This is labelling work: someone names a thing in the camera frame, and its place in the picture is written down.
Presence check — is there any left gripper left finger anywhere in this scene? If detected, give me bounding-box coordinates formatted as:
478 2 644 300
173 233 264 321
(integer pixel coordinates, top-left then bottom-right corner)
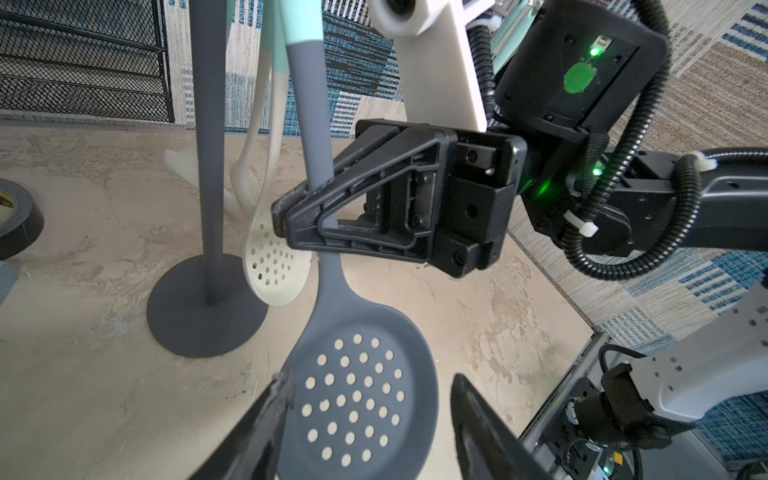
190 370 296 479

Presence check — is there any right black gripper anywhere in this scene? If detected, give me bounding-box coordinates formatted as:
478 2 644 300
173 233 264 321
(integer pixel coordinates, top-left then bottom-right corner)
272 119 528 278

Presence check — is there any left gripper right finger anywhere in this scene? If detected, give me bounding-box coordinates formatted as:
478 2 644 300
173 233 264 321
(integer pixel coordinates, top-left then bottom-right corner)
450 374 551 480

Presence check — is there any white skimmer front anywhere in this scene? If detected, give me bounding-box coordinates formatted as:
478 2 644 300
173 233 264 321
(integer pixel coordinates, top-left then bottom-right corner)
230 0 274 216

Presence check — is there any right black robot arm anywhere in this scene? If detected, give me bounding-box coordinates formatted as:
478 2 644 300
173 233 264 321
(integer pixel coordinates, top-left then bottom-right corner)
271 1 767 281

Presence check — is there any grey utensil rack stand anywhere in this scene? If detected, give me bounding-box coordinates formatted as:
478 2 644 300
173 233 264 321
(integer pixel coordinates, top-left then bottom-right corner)
147 1 268 358

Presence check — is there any black tape roll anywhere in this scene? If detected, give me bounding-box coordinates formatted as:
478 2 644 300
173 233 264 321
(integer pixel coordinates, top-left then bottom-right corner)
1 179 45 260

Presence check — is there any black wire mesh shelf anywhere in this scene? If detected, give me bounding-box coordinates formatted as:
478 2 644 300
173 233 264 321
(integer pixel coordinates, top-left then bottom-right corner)
1 1 175 123

